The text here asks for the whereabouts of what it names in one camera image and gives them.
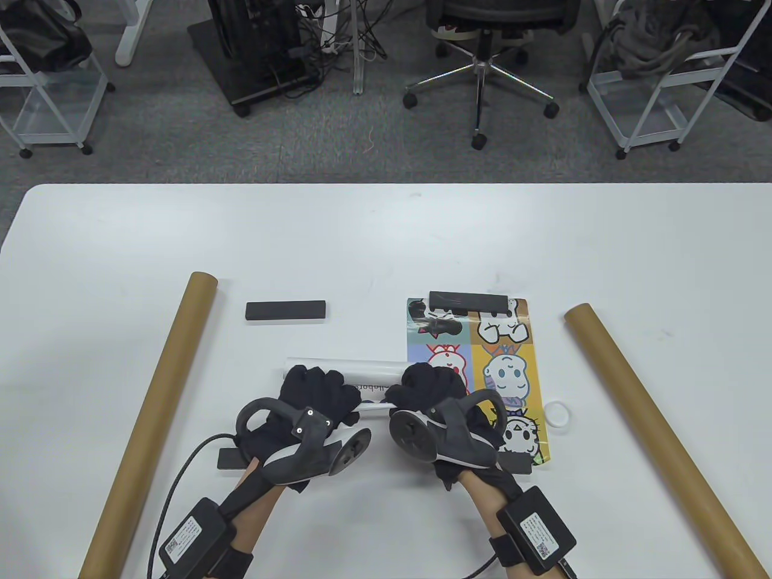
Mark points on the person's left hand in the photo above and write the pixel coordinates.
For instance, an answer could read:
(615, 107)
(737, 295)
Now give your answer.
(313, 392)

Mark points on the person's right hand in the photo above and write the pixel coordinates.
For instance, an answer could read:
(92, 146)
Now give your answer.
(428, 383)

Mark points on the white poster with purple lettering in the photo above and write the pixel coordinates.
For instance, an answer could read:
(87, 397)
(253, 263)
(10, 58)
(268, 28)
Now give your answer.
(374, 368)

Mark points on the black bar weight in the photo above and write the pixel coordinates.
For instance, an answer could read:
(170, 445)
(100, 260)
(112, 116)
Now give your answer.
(230, 458)
(467, 300)
(518, 463)
(286, 311)

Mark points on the colourful cartoon grid poster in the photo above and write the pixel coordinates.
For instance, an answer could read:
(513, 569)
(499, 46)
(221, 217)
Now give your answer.
(506, 329)

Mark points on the brown cardboard mailing tube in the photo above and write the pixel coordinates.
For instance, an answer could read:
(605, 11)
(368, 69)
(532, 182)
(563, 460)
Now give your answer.
(157, 386)
(633, 398)

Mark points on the person's left forearm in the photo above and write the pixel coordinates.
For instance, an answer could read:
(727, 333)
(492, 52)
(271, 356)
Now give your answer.
(259, 512)

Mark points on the person's right forearm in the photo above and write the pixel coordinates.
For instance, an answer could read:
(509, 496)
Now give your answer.
(488, 500)

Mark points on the black wrist sensor box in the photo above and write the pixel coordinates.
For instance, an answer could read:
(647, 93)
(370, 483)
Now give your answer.
(193, 537)
(537, 531)

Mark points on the black office chair chrome base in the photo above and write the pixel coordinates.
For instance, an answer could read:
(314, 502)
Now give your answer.
(479, 78)

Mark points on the white desk leg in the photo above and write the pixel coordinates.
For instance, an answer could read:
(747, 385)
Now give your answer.
(129, 36)
(359, 66)

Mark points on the black wheeled equipment stand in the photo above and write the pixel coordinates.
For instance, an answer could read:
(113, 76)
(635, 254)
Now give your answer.
(253, 54)

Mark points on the white wheeled cart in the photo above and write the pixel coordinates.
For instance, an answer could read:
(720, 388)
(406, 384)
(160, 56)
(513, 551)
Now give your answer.
(645, 102)
(54, 114)

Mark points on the grey crumpled cloth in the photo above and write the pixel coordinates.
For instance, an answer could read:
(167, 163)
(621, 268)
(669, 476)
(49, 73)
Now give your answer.
(657, 36)

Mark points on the black bag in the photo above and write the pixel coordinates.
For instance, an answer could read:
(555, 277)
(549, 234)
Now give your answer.
(36, 36)

